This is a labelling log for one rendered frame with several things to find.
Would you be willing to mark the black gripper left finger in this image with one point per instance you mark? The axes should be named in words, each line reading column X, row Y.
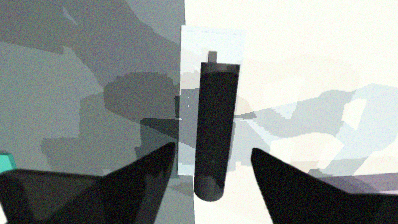
column 129, row 195

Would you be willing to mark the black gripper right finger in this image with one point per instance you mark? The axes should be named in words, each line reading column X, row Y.
column 295, row 197

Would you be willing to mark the teal small trowel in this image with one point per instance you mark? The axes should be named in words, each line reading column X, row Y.
column 7, row 162

